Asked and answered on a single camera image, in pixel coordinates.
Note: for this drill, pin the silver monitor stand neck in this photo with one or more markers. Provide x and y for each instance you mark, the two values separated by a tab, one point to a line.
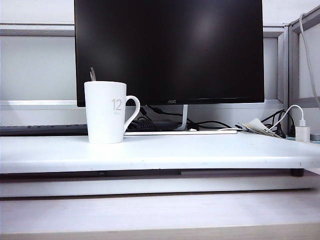
185	117

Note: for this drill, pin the white USB charger block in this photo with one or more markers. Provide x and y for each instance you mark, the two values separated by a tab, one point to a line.
303	134

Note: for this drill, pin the black power plug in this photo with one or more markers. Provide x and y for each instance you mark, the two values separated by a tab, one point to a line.
292	128

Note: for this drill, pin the black rubber foot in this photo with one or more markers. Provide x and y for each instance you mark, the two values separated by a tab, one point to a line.
297	172

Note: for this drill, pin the white mug with 12 print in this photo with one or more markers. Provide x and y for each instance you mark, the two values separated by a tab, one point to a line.
105	117

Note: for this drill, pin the silver back partition frame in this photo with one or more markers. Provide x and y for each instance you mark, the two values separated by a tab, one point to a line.
281	62

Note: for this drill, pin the stack of paper leaflets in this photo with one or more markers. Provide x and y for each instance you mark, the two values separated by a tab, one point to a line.
259	126

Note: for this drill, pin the white flat monitor base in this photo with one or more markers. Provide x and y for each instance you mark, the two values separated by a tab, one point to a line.
200	131

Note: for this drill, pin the black power brick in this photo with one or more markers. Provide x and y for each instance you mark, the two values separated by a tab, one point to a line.
157	124

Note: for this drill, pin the black keyboard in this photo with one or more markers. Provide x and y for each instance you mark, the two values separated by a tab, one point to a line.
45	130

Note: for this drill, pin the silver metal spoon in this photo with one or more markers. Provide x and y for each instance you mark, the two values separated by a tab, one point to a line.
93	75

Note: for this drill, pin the black AOC monitor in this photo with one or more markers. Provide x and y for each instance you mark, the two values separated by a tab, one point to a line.
175	50

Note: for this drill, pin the silver side partition frame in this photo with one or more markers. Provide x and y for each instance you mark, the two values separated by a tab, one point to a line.
294	75

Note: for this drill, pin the white raised board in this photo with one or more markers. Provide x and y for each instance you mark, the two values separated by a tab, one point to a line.
175	152

